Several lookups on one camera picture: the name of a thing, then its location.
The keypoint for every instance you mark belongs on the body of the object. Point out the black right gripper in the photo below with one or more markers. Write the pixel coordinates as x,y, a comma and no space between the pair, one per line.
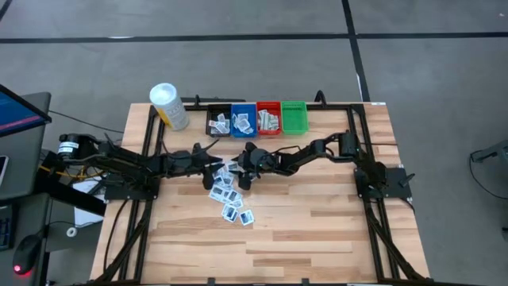
250,165

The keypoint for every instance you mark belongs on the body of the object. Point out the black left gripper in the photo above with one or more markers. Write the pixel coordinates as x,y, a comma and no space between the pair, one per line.
208,182

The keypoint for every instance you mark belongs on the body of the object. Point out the white packet red print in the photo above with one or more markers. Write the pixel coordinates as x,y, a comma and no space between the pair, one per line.
212,124
221,117
214,130

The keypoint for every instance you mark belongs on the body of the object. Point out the green striped strip packet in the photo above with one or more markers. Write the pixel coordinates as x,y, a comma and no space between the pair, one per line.
267,121
276,122
272,119
262,119

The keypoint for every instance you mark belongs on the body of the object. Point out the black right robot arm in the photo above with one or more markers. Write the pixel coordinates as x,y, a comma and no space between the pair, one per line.
301,157

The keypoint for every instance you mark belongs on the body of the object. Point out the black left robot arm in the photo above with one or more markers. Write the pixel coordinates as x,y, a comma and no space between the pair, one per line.
131,163

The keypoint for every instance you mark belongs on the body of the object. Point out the black plastic bin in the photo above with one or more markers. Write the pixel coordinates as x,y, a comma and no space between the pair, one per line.
212,109

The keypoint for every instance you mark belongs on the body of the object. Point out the blue plastic bin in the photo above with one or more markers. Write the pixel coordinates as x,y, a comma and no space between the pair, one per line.
254,109

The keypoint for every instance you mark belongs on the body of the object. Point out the red plastic bin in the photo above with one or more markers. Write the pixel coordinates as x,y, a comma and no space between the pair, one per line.
269,105

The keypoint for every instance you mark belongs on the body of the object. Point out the green plastic bin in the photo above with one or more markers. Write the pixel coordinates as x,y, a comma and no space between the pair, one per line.
294,117

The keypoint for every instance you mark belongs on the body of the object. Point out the white wipes canister yellow stripe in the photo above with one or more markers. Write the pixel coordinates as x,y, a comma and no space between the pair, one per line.
170,105

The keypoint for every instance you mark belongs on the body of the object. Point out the white paper sheet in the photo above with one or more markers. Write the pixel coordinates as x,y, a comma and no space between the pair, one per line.
85,214

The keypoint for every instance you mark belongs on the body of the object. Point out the white tape roll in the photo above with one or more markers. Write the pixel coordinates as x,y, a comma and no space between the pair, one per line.
68,232

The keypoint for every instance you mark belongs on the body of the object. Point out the laptop with blue screen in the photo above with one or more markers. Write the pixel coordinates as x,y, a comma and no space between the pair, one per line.
24,159

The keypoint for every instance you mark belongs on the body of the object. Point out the monitor with blue screen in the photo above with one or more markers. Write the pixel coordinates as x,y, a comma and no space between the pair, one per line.
20,113

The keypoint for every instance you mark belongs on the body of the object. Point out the black computer mouse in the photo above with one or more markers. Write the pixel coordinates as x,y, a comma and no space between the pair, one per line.
27,252

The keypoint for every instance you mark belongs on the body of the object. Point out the smartphone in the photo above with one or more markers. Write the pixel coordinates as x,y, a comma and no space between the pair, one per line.
3,171

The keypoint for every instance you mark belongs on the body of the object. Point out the black keyboard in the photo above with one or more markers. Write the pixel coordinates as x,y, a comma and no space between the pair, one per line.
5,230

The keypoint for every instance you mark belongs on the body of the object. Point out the grey floor stand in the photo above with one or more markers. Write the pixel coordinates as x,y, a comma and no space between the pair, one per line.
492,153

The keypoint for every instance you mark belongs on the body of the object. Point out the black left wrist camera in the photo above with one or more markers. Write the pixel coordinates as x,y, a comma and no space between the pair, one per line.
200,161

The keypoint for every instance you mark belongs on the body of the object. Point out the black aluminium table frame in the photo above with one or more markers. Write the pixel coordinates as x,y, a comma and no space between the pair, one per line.
198,107

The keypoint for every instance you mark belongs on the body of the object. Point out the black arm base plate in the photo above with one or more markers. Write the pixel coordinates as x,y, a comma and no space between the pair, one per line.
397,190
119,192

